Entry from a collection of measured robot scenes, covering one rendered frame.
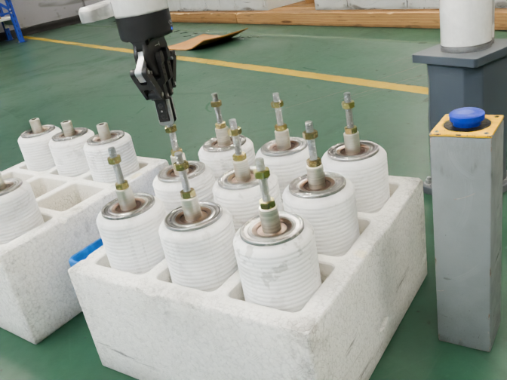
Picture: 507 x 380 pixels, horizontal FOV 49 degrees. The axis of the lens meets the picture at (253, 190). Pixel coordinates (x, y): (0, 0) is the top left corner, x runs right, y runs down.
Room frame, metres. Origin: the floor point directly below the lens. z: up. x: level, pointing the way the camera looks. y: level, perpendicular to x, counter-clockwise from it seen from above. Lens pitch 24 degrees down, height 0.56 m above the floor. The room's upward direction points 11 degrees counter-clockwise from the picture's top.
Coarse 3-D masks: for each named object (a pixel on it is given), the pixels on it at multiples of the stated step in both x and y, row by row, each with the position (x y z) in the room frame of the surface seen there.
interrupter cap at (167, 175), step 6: (192, 162) 0.83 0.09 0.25; (198, 162) 0.82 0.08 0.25; (168, 168) 0.82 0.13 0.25; (192, 168) 0.81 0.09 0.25; (198, 168) 0.80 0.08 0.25; (204, 168) 0.79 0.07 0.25; (162, 174) 0.80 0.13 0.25; (168, 174) 0.80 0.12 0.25; (174, 174) 0.80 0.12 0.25; (192, 174) 0.78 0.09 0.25; (198, 174) 0.77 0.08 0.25; (162, 180) 0.77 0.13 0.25; (168, 180) 0.77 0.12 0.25; (174, 180) 0.76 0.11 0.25
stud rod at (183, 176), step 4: (176, 152) 0.64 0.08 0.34; (180, 152) 0.63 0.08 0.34; (176, 156) 0.63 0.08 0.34; (180, 156) 0.63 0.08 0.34; (176, 160) 0.63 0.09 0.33; (180, 160) 0.63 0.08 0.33; (180, 172) 0.63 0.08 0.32; (184, 172) 0.63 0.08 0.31; (180, 176) 0.63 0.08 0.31; (184, 176) 0.63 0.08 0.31; (180, 180) 0.64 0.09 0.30; (184, 180) 0.63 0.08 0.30; (188, 180) 0.63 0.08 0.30; (184, 184) 0.63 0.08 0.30; (188, 184) 0.63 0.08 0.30; (184, 188) 0.63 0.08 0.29; (188, 188) 0.63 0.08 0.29
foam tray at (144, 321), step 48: (384, 240) 0.63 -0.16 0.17; (96, 288) 0.66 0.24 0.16; (144, 288) 0.60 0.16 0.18; (240, 288) 0.58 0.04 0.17; (336, 288) 0.53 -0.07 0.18; (384, 288) 0.62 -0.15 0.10; (96, 336) 0.68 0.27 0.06; (144, 336) 0.62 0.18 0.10; (192, 336) 0.56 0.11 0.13; (240, 336) 0.51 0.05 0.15; (288, 336) 0.47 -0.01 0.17; (336, 336) 0.50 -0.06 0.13; (384, 336) 0.61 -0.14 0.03
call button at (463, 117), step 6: (462, 108) 0.63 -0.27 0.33; (468, 108) 0.63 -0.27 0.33; (474, 108) 0.62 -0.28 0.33; (450, 114) 0.62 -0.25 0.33; (456, 114) 0.61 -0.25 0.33; (462, 114) 0.61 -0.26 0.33; (468, 114) 0.61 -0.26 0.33; (474, 114) 0.60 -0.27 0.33; (480, 114) 0.60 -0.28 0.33; (450, 120) 0.61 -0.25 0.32; (456, 120) 0.60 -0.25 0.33; (462, 120) 0.60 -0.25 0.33; (468, 120) 0.60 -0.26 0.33; (474, 120) 0.59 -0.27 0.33; (480, 120) 0.60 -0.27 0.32; (456, 126) 0.61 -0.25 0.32; (462, 126) 0.60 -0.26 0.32; (468, 126) 0.60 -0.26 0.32; (474, 126) 0.60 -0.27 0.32
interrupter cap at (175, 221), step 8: (176, 208) 0.66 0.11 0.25; (208, 208) 0.65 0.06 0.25; (216, 208) 0.64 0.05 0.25; (168, 216) 0.64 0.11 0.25; (176, 216) 0.64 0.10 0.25; (184, 216) 0.64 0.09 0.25; (208, 216) 0.62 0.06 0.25; (216, 216) 0.62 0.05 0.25; (168, 224) 0.62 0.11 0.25; (176, 224) 0.62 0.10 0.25; (184, 224) 0.62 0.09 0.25; (192, 224) 0.61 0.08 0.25; (200, 224) 0.61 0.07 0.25; (208, 224) 0.60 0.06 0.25
